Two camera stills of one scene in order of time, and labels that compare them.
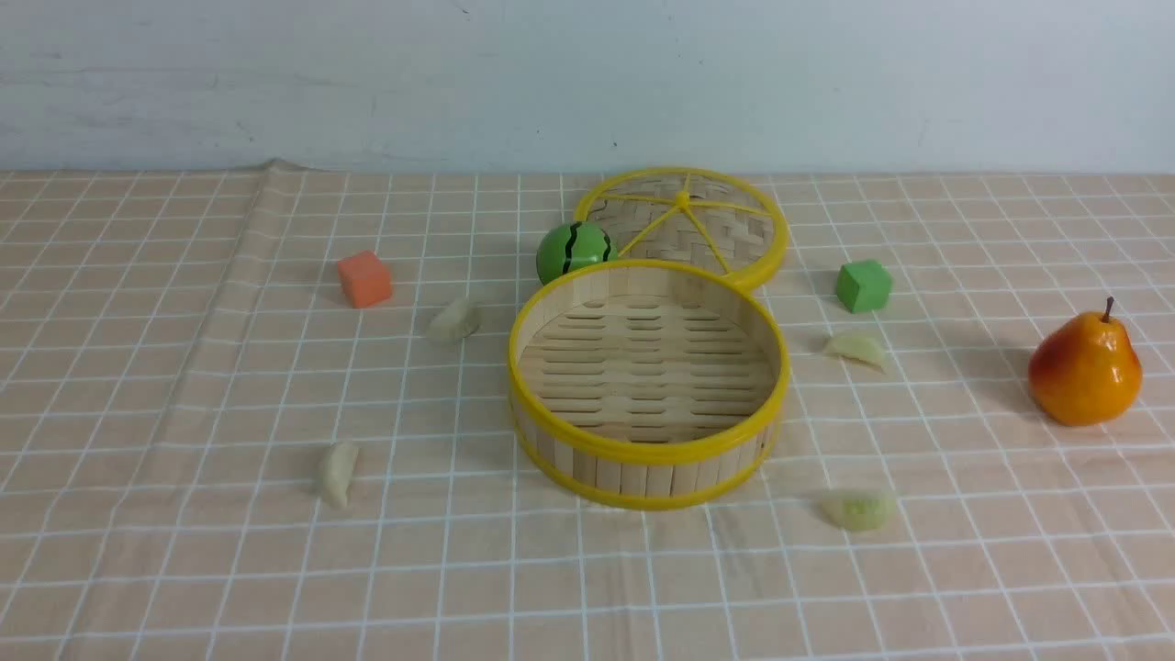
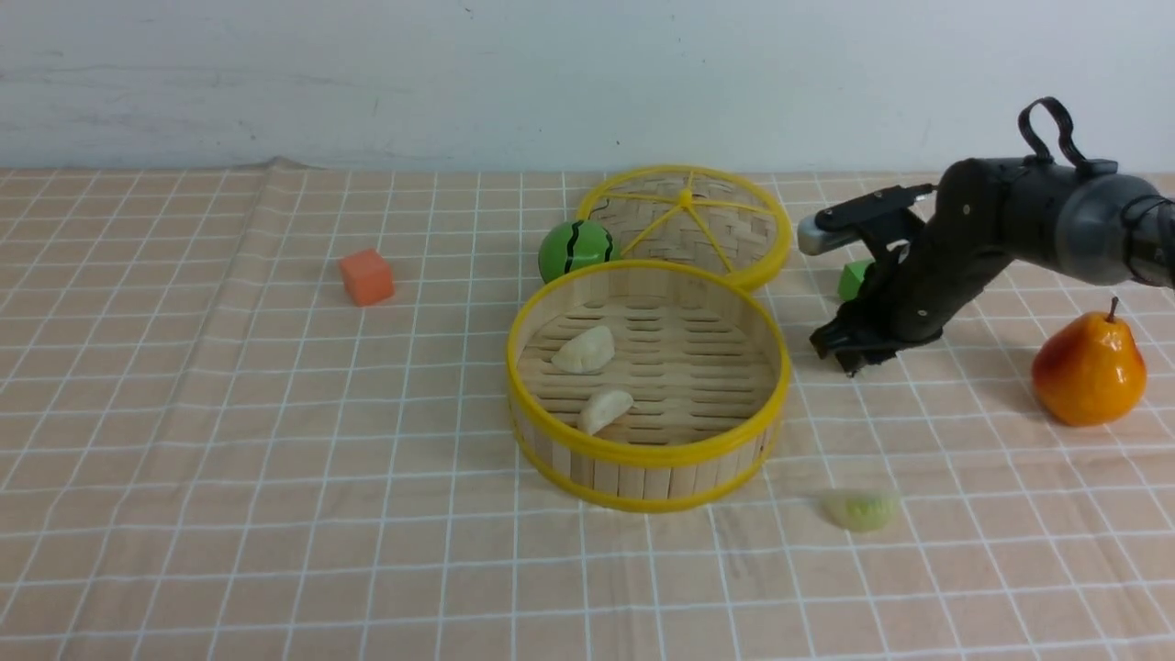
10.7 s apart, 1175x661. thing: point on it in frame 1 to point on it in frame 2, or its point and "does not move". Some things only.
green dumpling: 858,513 does not move
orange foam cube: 364,279 does not move
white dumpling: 338,474 to 601,408
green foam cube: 864,287 does not move
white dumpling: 453,323 to 588,352
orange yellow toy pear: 1087,373 does not move
